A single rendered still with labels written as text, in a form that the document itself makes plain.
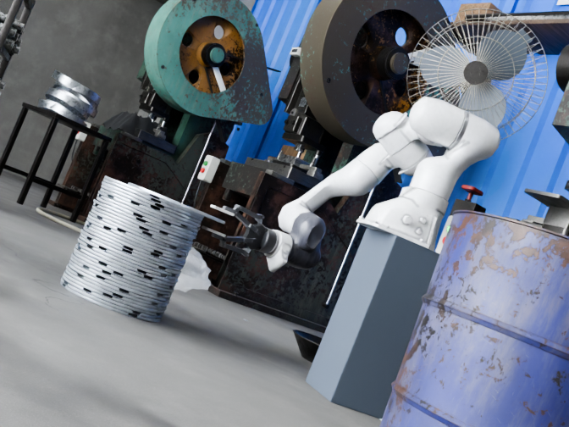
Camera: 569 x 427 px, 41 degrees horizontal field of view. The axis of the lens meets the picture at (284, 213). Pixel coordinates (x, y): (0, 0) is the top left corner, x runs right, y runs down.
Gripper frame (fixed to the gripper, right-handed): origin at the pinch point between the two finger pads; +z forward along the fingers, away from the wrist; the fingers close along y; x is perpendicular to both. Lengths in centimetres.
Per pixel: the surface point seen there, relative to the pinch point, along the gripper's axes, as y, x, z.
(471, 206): 37, 12, -84
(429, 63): 98, -55, -101
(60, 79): 43, -250, -16
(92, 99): 40, -244, -36
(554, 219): 41, 39, -92
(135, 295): -25.9, 14.5, 22.6
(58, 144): 18, -621, -149
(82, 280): -27.5, 6.6, 34.0
